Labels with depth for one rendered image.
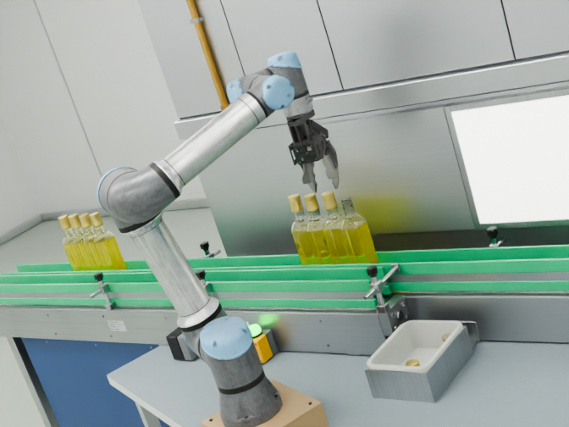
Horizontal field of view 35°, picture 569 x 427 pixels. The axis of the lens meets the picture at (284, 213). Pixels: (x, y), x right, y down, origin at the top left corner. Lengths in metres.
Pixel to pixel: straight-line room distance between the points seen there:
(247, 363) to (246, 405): 0.10
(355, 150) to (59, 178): 6.18
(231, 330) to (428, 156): 0.71
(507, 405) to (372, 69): 0.93
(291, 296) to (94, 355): 1.00
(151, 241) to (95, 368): 1.25
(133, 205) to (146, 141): 5.52
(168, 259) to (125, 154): 5.61
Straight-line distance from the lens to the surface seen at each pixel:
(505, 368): 2.23
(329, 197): 2.45
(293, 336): 2.56
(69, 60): 7.84
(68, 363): 3.44
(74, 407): 3.57
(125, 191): 2.01
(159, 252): 2.15
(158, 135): 7.39
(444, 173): 2.40
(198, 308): 2.21
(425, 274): 2.36
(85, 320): 3.18
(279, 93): 2.05
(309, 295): 2.48
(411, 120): 2.39
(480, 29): 2.27
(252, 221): 2.88
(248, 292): 2.61
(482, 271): 2.28
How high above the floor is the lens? 1.85
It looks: 17 degrees down
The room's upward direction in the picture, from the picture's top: 18 degrees counter-clockwise
